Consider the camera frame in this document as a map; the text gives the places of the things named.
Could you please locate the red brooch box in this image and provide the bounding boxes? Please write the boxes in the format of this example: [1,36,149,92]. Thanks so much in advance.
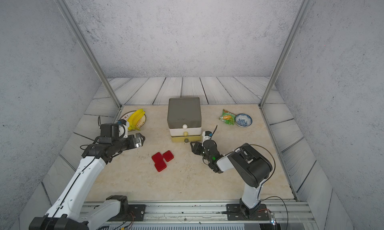
[155,160,167,173]
[163,151,174,162]
[152,152,164,164]

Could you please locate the white drawer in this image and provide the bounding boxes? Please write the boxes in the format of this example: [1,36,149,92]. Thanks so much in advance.
[170,127,202,137]

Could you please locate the grey top drawer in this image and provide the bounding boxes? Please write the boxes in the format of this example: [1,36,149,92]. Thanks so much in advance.
[167,97,202,129]

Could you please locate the yellow toy banana bunch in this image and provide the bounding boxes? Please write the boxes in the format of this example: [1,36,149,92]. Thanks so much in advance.
[128,109,145,131]

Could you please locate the right aluminium frame post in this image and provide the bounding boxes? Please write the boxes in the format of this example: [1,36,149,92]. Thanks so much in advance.
[259,0,312,109]

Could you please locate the green snack packet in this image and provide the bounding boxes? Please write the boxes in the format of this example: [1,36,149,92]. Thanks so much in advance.
[219,109,236,126]

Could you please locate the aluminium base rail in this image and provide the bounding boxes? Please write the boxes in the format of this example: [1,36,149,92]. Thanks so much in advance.
[107,198,318,230]

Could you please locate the three-tier drawer cabinet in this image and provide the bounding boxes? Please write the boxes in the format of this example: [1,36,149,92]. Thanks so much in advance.
[167,97,203,143]

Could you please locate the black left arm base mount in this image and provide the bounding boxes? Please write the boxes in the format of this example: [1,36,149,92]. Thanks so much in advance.
[106,195,146,222]

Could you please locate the red brooch box front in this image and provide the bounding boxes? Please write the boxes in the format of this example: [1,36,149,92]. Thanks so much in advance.
[155,160,167,173]

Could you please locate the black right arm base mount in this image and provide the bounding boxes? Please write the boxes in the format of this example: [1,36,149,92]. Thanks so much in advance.
[221,200,271,221]

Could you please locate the blue white ceramic bowl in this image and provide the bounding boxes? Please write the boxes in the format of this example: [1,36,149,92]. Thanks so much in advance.
[235,113,253,128]

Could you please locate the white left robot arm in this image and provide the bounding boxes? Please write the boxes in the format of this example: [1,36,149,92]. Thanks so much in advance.
[29,121,146,230]

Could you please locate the patterned round plate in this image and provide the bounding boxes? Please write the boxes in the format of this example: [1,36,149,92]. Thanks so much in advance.
[120,110,147,129]

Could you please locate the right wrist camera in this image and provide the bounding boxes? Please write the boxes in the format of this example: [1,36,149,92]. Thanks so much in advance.
[202,131,213,144]

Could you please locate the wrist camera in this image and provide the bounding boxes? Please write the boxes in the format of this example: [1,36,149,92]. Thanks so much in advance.
[117,119,130,139]
[202,131,213,144]

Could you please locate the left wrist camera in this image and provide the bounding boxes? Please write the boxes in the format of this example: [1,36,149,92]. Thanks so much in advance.
[117,119,130,139]

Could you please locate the yellow bottom drawer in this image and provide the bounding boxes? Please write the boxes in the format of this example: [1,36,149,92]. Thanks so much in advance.
[171,135,202,143]

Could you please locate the left aluminium frame post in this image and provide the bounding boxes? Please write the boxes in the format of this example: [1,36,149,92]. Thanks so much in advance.
[54,0,122,109]

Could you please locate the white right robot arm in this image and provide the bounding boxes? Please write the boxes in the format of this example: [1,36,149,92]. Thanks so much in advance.
[190,139,276,215]

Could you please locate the aluminium frame post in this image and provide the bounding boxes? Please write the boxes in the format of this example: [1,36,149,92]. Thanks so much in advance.
[54,0,122,109]
[259,0,312,109]

